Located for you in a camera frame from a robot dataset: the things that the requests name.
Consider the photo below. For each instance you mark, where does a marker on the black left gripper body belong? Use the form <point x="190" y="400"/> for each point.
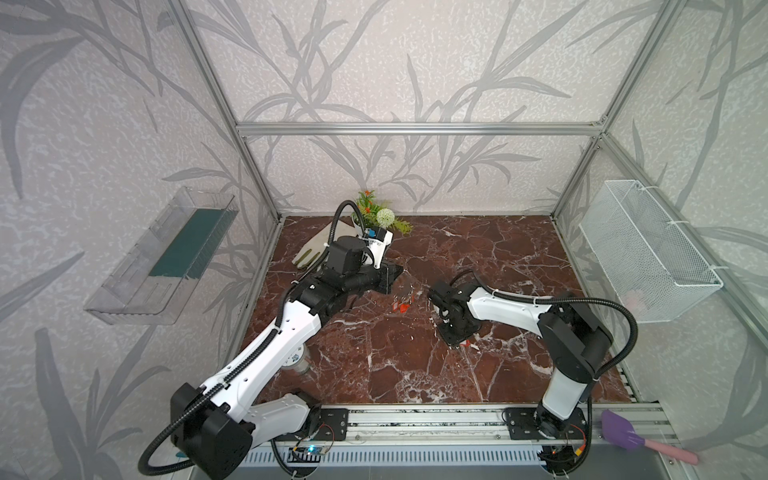
<point x="383" y="279"/>

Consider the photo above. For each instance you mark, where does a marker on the red tag silver key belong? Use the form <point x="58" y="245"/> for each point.
<point x="470" y="344"/>

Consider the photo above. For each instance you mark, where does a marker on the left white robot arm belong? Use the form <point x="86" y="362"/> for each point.
<point x="216" y="424"/>

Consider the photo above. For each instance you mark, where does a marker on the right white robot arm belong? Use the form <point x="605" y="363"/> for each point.
<point x="575" y="338"/>

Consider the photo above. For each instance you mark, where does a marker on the white flower pot plant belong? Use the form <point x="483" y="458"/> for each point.
<point x="377" y="214"/>

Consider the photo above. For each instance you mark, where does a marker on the left green circuit board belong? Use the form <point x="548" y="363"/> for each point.
<point x="312" y="453"/>

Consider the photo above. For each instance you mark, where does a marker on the purple pink spatula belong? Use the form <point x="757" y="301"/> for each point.
<point x="620" y="432"/>

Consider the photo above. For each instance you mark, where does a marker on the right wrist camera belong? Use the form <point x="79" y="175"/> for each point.
<point x="446" y="297"/>

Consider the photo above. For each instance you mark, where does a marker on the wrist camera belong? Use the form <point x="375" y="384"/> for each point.
<point x="446" y="297"/>
<point x="378" y="241"/>

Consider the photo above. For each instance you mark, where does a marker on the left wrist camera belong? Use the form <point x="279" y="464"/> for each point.
<point x="378" y="241"/>

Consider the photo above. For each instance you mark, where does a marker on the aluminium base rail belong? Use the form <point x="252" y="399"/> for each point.
<point x="476" y="437"/>

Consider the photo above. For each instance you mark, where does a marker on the white wire mesh basket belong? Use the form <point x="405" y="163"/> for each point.
<point x="652" y="265"/>

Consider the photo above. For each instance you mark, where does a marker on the clear plastic wall tray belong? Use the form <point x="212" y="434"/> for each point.
<point x="157" y="277"/>

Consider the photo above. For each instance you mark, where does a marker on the aluminium frame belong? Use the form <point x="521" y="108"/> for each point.
<point x="599" y="131"/>

